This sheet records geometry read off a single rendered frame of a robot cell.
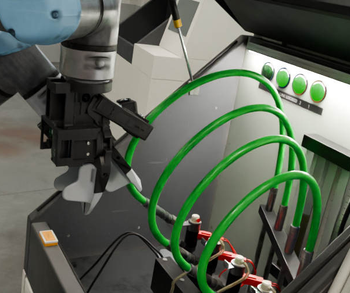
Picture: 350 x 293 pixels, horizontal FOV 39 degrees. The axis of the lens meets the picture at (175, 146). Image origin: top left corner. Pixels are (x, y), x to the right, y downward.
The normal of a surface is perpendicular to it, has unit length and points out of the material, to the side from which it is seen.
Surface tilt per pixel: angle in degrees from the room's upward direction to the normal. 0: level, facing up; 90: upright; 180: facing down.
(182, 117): 90
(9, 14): 91
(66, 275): 0
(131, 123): 93
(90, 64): 89
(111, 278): 0
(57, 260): 0
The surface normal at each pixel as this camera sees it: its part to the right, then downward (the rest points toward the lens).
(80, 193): 0.52, 0.40
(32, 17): -0.28, 0.29
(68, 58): -0.55, 0.21
